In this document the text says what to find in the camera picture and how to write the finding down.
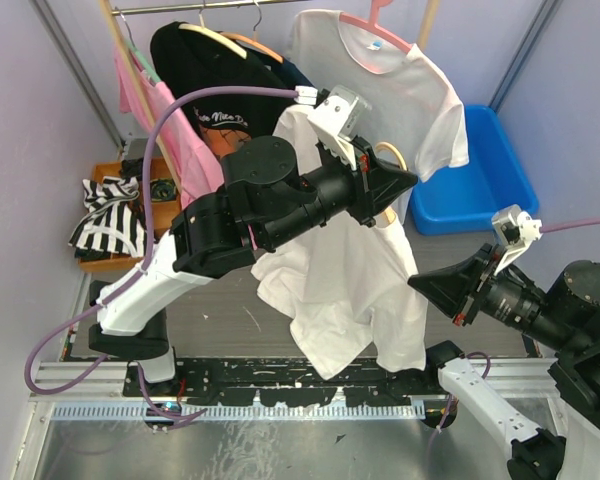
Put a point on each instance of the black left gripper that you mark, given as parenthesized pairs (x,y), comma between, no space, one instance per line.
(377,182)

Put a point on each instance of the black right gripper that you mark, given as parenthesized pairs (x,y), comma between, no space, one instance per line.
(451,285)

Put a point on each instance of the cream wooden hanger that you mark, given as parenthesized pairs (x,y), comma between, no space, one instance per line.
(395,160)

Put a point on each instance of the white t-shirt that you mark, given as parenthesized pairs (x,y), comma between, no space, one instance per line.
(344,287)
(413,104)

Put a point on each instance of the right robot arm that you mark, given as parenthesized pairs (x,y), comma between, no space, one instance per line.
(565,319)

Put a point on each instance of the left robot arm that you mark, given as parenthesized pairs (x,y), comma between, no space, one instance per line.
(263,203)

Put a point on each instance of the white hanging t-shirt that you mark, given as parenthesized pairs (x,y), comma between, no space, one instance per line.
(413,104)

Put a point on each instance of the navy blue t-shirt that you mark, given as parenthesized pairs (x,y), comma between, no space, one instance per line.
(285,71)

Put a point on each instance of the pink plastic hanger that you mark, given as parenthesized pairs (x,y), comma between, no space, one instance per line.
(372,26)

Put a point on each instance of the pink t-shirt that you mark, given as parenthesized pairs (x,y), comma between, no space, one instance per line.
(198,169)

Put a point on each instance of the wooden hanger under navy shirt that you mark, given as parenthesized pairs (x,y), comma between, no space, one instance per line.
(253,41)

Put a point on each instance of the black printed t-shirt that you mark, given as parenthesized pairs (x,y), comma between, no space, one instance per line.
(188,61)

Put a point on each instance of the wooden hanger under black shirt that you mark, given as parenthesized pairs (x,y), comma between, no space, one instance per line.
(201,29)

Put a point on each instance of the green hanger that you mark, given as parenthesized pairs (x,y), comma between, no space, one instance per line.
(138,56)

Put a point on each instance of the blue plastic bin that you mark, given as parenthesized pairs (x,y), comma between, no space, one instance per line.
(464,199)

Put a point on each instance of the wooden clothes rack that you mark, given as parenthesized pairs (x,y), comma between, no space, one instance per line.
(144,95)

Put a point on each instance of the orange wooden organizer tray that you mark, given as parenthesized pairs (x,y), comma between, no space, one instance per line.
(112,262)

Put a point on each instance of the green black belt roll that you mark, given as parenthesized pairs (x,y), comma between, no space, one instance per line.
(163,190)

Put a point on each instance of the black white striped cloth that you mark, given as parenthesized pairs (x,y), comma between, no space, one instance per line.
(110,226)

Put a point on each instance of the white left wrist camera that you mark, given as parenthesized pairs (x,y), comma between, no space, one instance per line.
(334,119)

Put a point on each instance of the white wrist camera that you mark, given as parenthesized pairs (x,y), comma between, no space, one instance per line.
(334,119)
(516,230)

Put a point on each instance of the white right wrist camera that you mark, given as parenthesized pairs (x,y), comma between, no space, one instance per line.
(516,230)

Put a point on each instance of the perforated metal cable tray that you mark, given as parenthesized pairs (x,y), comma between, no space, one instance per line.
(139,410)

